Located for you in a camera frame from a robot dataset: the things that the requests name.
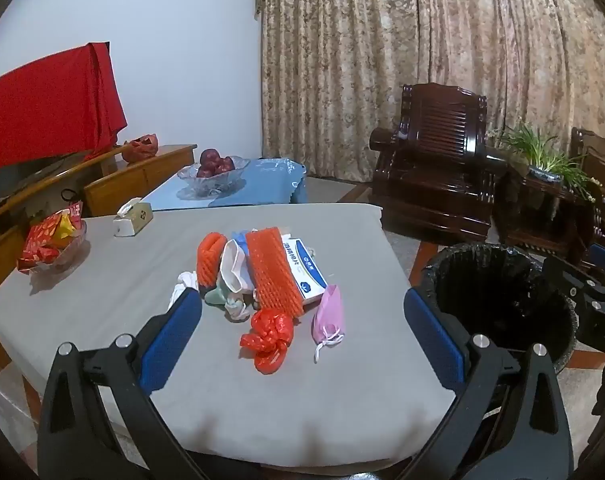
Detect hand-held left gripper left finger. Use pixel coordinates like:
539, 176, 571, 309
36, 287, 218, 480

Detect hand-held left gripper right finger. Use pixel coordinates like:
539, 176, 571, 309
382, 287, 575, 480

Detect black-bagged waste bin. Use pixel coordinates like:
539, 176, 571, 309
421, 242, 580, 376

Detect small orange foam net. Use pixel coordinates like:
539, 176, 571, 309
197, 232, 228, 291

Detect red plastic bag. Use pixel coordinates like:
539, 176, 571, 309
240, 308, 294, 374

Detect pink face mask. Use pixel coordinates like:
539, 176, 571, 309
311, 284, 345, 363

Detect long orange foam net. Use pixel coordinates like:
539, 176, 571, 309
246, 228, 303, 321

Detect white and blue box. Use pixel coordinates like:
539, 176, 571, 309
280, 234, 328, 306

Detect dark wooden side table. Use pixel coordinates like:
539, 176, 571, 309
495, 157, 595, 261

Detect dark wooden armchair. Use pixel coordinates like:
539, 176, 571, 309
569, 127, 605, 266
369, 84, 508, 241

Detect potted green plant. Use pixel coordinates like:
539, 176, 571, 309
487, 122, 603, 201

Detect tissue box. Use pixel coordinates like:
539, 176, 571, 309
113, 197, 154, 237

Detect glass snack bowl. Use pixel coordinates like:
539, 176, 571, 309
27, 220, 89, 275

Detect pile of red snack packets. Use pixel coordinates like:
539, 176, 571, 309
16, 202, 86, 273

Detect glass fruit bowl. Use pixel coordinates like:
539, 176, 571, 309
176, 156, 252, 200

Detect wooden cabinet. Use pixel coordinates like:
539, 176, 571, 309
0, 144, 198, 366

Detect heap of red apples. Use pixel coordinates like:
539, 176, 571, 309
197, 148, 236, 178

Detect black television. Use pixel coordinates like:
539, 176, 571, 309
0, 150, 90, 206

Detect red cloth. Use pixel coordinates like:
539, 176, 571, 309
0, 41, 128, 261

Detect beige patterned curtain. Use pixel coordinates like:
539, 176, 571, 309
255, 0, 605, 196

